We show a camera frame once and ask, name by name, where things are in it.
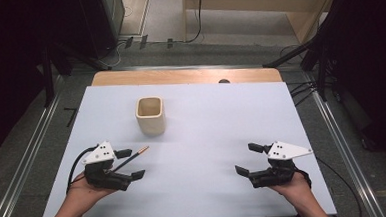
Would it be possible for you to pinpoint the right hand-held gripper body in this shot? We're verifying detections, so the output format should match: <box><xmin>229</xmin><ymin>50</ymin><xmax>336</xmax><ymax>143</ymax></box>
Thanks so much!
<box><xmin>246</xmin><ymin>138</ymin><xmax>315</xmax><ymax>190</ymax></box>

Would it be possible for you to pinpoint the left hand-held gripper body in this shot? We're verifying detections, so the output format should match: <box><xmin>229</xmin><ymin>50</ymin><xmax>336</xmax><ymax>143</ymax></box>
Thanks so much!
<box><xmin>80</xmin><ymin>139</ymin><xmax>133</xmax><ymax>194</ymax></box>

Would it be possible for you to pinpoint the black and gold pen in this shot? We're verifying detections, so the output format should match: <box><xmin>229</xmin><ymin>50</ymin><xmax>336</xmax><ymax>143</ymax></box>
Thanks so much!
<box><xmin>110</xmin><ymin>145</ymin><xmax>151</xmax><ymax>174</ymax></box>

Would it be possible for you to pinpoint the beige ceramic cup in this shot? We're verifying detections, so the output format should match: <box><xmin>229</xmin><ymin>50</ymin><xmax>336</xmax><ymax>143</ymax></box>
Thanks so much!
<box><xmin>133</xmin><ymin>95</ymin><xmax>167</xmax><ymax>138</ymax></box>

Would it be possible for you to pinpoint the person's left hand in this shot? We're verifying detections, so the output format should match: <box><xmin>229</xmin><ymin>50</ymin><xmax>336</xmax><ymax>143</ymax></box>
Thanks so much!
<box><xmin>63</xmin><ymin>174</ymin><xmax>119</xmax><ymax>215</ymax></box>

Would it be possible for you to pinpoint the person's right hand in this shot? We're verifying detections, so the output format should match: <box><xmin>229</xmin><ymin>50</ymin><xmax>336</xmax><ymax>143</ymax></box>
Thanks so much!
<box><xmin>268</xmin><ymin>169</ymin><xmax>314</xmax><ymax>205</ymax></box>

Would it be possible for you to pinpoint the white table cover sheet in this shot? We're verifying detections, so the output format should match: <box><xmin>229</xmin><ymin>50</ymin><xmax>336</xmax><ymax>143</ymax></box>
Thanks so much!
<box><xmin>32</xmin><ymin>72</ymin><xmax>338</xmax><ymax>217</ymax></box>

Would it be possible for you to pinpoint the black metal stand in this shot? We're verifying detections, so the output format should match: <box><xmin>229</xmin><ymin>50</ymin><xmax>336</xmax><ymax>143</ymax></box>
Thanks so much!
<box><xmin>39</xmin><ymin>39</ymin><xmax>115</xmax><ymax>108</ymax></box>
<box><xmin>260</xmin><ymin>30</ymin><xmax>335</xmax><ymax>105</ymax></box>

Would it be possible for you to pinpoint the black cabinet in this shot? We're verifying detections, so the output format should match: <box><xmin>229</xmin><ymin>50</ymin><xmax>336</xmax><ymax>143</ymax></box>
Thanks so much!
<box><xmin>76</xmin><ymin>0</ymin><xmax>128</xmax><ymax>60</ymax></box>

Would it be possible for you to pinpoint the light wooden shelf unit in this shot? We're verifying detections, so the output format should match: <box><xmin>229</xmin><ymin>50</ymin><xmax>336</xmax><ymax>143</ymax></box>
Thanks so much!
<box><xmin>180</xmin><ymin>0</ymin><xmax>343</xmax><ymax>51</ymax></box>

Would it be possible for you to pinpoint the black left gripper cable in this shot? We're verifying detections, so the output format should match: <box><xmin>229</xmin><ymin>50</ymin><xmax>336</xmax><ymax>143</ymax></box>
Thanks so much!
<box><xmin>64</xmin><ymin>146</ymin><xmax>101</xmax><ymax>195</ymax></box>

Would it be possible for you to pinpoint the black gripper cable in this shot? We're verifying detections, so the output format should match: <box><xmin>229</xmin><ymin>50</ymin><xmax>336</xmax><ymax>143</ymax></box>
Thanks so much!
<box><xmin>315</xmin><ymin>154</ymin><xmax>363</xmax><ymax>217</ymax></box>
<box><xmin>64</xmin><ymin>146</ymin><xmax>101</xmax><ymax>195</ymax></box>

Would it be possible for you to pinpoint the metal floor rail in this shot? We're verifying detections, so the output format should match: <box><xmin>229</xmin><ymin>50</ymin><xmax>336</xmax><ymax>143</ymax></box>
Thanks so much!
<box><xmin>0</xmin><ymin>74</ymin><xmax>72</xmax><ymax>217</ymax></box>
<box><xmin>302</xmin><ymin>68</ymin><xmax>386</xmax><ymax>217</ymax></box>

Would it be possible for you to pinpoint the bundle of black cables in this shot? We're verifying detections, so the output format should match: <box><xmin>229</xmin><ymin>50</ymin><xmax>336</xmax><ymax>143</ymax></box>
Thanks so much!
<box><xmin>287</xmin><ymin>80</ymin><xmax>319</xmax><ymax>107</ymax></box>

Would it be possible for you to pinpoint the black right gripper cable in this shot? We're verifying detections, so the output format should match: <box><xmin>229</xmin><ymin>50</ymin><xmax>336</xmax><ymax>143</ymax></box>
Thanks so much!
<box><xmin>315</xmin><ymin>154</ymin><xmax>363</xmax><ymax>217</ymax></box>

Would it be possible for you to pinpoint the thin black looped cable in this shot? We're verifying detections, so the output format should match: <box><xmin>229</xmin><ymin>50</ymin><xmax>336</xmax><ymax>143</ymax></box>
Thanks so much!
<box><xmin>278</xmin><ymin>44</ymin><xmax>301</xmax><ymax>58</ymax></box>

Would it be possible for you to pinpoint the black floor cable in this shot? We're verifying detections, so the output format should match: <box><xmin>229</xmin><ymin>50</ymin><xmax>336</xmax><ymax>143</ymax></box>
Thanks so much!
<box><xmin>181</xmin><ymin>0</ymin><xmax>207</xmax><ymax>44</ymax></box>

